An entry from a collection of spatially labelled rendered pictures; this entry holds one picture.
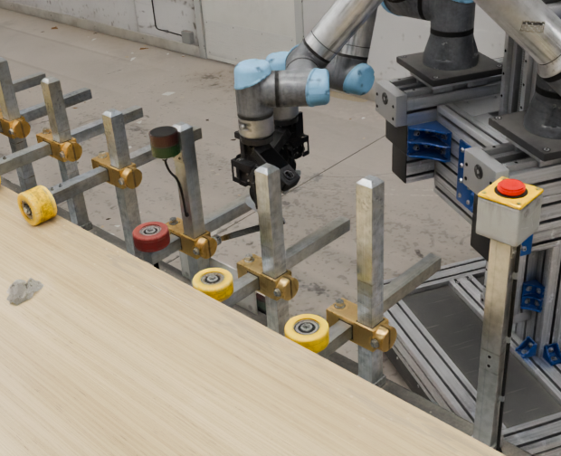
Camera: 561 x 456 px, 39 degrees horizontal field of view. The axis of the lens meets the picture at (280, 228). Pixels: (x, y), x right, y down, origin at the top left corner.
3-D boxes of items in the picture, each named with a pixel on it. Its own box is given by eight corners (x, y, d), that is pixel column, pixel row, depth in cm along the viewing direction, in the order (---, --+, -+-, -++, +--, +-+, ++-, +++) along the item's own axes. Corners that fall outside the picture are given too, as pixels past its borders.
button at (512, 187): (505, 185, 120) (506, 175, 119) (529, 193, 118) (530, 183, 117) (491, 195, 118) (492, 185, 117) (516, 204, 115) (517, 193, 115)
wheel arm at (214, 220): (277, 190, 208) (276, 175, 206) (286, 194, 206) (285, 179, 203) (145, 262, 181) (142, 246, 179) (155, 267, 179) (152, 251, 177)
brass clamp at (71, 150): (57, 144, 217) (53, 127, 215) (86, 156, 209) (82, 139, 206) (37, 152, 213) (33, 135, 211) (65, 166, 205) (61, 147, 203)
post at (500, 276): (480, 433, 147) (500, 221, 124) (505, 446, 144) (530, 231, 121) (468, 447, 144) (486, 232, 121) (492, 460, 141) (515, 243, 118)
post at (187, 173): (204, 302, 195) (181, 118, 170) (214, 308, 192) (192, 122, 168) (194, 308, 192) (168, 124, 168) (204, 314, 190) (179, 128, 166)
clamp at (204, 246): (180, 234, 191) (177, 216, 189) (218, 253, 183) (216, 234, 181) (162, 244, 188) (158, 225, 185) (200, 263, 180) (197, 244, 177)
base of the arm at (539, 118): (566, 108, 188) (572, 68, 183) (608, 131, 176) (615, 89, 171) (509, 119, 184) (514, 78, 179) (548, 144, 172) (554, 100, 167)
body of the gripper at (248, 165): (256, 171, 180) (252, 122, 174) (284, 182, 175) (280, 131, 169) (232, 184, 176) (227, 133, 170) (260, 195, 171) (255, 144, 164)
